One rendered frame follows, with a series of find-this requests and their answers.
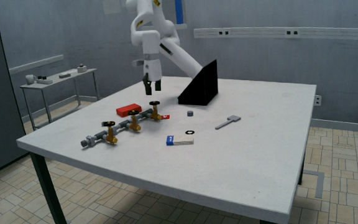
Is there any grey pipe manifold with brass valves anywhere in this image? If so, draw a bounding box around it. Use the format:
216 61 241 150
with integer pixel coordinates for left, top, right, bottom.
81 101 162 147

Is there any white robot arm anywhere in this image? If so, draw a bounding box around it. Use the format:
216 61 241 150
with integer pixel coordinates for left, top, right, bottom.
126 0 203 80

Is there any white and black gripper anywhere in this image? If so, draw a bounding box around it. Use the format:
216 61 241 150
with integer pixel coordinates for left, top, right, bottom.
142 59 162 95

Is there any red rectangular block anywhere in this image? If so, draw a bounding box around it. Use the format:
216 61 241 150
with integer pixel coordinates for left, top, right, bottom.
116 103 142 117

